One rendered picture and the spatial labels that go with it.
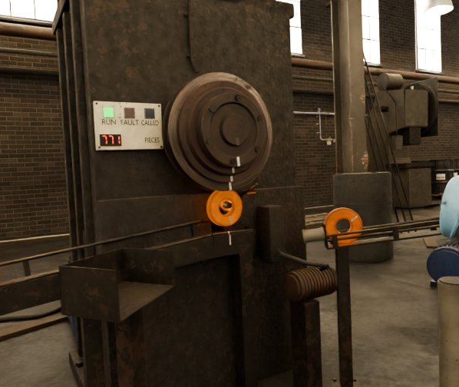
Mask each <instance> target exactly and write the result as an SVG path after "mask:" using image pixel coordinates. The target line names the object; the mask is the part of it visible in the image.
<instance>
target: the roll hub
mask: <svg viewBox="0 0 459 387"><path fill-rule="evenodd" d="M236 95H237V93H225V94H221V95H219V96H216V97H214V98H212V99H211V100H209V101H208V102H207V103H206V104H205V105H204V106H203V108H202V110H201V112H200V114H199V117H198V119H197V124H196V133H197V138H198V141H199V144H200V146H201V148H202V150H203V152H204V154H205V155H206V156H208V158H209V159H211V161H213V162H214V163H216V164H219V165H221V166H224V167H239V166H238V163H237V157H239V163H240V166H243V165H245V164H248V163H249V162H251V161H252V160H254V159H255V158H256V157H257V155H258V154H259V152H255V150H254V149H255V147H259V148H260V150H261V149H262V147H263V143H264V140H265V124H264V120H262V121H258V120H257V117H258V116H260V115H261V113H260V111H259V109H258V107H257V106H256V105H255V104H254V103H253V102H252V101H251V100H250V99H248V97H246V96H244V95H242V94H239V95H240V96H241V100H240V101H237V100H236V99H235V97H236ZM210 105H214V107H215V108H216V109H215V111H210V109H209V107H210ZM208 138H211V139H212V141H213V143H212V144H207V143H206V140H207V139H208ZM233 158H234V159H235V160H236V163H235V164H231V163H230V159H233Z"/></svg>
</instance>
